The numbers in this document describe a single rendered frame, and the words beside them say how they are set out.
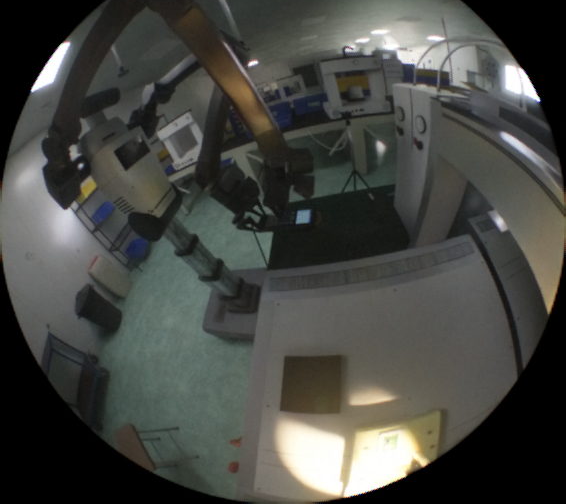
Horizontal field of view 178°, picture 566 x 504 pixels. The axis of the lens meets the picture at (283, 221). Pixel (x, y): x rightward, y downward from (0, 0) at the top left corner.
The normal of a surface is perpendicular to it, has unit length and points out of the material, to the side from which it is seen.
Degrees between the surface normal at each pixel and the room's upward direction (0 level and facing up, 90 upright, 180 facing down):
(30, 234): 90
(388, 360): 0
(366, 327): 0
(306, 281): 0
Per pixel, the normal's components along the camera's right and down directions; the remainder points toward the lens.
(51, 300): 0.95, -0.17
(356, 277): -0.30, -0.70
